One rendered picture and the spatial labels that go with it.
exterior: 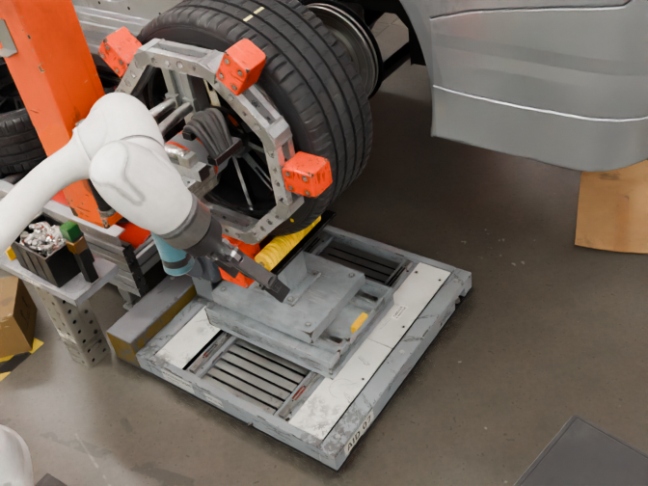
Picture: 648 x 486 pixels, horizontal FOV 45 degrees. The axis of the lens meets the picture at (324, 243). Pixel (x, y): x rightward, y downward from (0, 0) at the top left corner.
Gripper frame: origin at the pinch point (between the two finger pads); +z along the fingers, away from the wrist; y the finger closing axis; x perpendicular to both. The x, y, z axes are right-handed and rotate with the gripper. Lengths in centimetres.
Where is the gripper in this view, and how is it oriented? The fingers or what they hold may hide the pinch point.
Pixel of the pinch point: (257, 281)
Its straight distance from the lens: 146.1
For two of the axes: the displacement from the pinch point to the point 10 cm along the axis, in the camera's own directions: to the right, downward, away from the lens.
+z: 4.8, 4.7, 7.4
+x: -5.3, 8.3, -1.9
